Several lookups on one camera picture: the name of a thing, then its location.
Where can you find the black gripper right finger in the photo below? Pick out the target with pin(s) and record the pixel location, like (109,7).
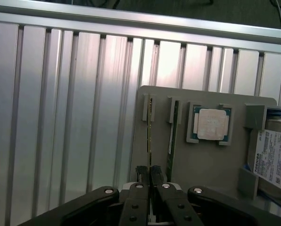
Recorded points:
(192,207)

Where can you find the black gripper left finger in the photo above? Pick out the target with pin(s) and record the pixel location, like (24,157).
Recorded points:
(93,204)

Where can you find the green RAM stick white label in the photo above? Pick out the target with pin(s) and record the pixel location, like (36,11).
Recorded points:
(172,141)

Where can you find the grey plastic parts rack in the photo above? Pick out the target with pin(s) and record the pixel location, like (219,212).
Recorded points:
(213,164)

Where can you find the CPU with silver heat spreader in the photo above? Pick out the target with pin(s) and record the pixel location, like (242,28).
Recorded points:
(210,125)

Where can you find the Toshiba hard disk drive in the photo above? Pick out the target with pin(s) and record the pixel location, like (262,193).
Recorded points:
(272,157)

